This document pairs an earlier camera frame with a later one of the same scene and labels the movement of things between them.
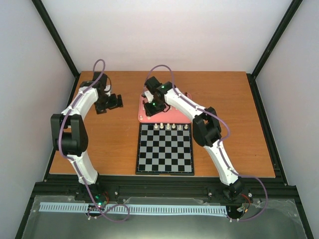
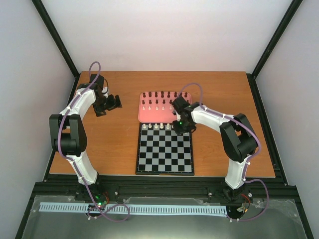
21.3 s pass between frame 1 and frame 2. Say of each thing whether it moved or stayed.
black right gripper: moved
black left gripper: stayed
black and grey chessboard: stayed
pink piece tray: stayed
